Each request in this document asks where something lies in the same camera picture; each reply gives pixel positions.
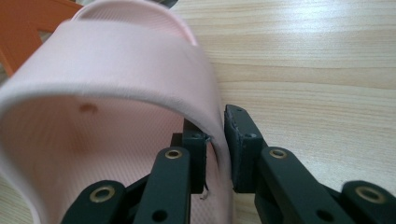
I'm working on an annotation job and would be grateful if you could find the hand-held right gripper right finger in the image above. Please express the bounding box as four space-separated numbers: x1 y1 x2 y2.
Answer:
223 105 269 194

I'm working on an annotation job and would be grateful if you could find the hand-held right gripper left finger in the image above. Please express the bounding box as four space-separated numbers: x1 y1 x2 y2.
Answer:
181 118 208 194

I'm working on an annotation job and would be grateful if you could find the grey and orange storage box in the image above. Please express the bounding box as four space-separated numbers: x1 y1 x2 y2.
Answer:
0 0 83 77

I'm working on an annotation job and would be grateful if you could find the pink slipper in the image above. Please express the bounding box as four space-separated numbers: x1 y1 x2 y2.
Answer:
0 0 233 224

